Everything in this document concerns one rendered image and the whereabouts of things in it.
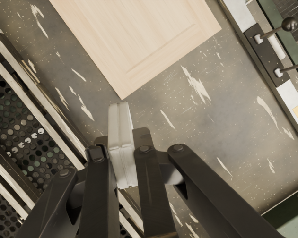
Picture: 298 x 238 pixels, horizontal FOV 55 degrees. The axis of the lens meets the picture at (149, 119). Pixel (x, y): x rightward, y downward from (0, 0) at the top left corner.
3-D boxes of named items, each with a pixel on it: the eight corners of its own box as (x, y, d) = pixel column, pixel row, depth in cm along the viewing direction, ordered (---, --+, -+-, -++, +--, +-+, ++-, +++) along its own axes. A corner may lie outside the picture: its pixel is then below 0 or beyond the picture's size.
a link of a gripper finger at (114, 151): (130, 188, 17) (118, 191, 17) (125, 134, 24) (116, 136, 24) (120, 147, 16) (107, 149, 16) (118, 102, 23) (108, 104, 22)
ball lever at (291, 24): (255, 31, 86) (295, 11, 74) (261, 42, 87) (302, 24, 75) (248, 38, 85) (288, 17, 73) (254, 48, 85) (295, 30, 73)
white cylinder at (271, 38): (282, 55, 91) (270, 34, 90) (287, 55, 88) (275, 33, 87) (274, 61, 91) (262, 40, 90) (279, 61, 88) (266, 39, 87)
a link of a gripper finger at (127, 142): (119, 147, 16) (133, 144, 16) (118, 102, 23) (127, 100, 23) (130, 188, 17) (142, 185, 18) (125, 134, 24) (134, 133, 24)
